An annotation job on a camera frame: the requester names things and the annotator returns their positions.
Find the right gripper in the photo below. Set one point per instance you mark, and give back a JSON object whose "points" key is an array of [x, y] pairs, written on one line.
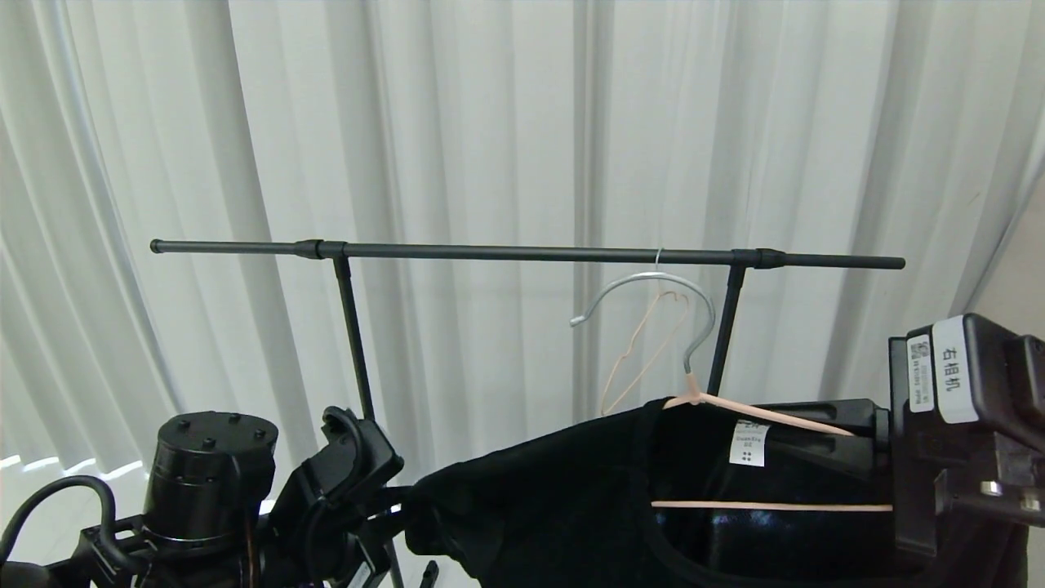
{"points": [[914, 474]]}

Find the pink clothes hanger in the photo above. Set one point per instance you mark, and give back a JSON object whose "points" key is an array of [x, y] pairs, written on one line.
{"points": [[633, 351], [775, 506]]}

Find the black t-shirt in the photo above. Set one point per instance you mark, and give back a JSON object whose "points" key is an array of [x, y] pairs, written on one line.
{"points": [[531, 523]]}

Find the black clothes rack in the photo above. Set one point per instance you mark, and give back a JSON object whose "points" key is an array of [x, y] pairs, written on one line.
{"points": [[531, 254]]}

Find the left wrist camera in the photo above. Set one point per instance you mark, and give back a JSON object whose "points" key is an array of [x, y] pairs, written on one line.
{"points": [[380, 469]]}

